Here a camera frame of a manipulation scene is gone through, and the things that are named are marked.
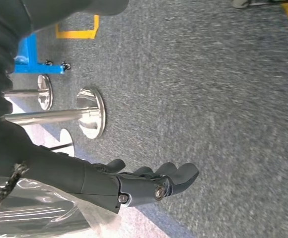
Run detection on blue metal shelf rack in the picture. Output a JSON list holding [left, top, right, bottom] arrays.
[[14, 33, 71, 74]]

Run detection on black stanchion with round base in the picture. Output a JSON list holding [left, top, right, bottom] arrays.
[[48, 128, 75, 158]]

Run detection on clear plastic film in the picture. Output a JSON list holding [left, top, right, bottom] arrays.
[[0, 177, 122, 238]]

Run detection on black braided cord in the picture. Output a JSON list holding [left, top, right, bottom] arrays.
[[0, 162, 30, 216]]

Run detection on chrome stanchion post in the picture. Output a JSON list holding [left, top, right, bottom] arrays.
[[3, 74, 53, 111], [3, 87, 107, 140]]

